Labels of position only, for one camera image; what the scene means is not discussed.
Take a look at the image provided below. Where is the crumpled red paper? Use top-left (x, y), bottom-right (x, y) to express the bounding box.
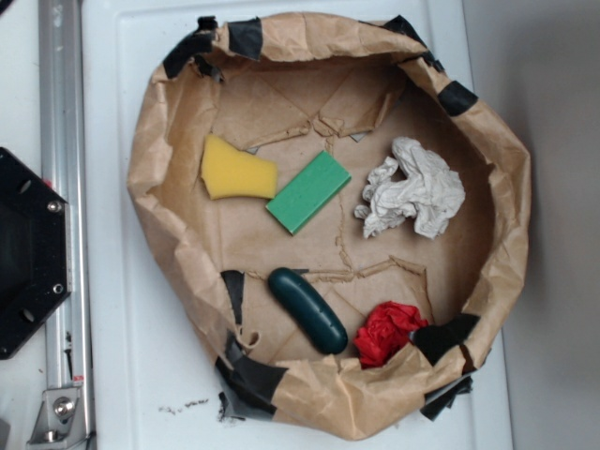
top-left (353, 301), bottom-right (428, 369)

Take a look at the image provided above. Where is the crumpled white paper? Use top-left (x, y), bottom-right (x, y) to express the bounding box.
top-left (354, 137), bottom-right (466, 239)

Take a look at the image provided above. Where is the green rectangular block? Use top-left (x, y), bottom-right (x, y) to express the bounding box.
top-left (266, 151), bottom-right (352, 235)

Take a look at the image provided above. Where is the brown paper bag bin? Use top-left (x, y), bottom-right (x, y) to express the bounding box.
top-left (127, 12), bottom-right (531, 440)

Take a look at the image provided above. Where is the yellow sponge piece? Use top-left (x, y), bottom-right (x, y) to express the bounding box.
top-left (201, 134), bottom-right (278, 200)

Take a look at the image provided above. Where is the dark green toy cucumber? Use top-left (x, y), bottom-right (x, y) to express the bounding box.
top-left (267, 267), bottom-right (348, 354)

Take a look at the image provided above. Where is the aluminium frame rail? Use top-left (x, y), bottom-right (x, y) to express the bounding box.
top-left (38, 1), bottom-right (97, 449)

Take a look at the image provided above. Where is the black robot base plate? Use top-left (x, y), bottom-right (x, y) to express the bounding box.
top-left (1, 148), bottom-right (70, 360)

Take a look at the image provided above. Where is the metal corner bracket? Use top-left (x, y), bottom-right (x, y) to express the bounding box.
top-left (26, 387), bottom-right (88, 449)

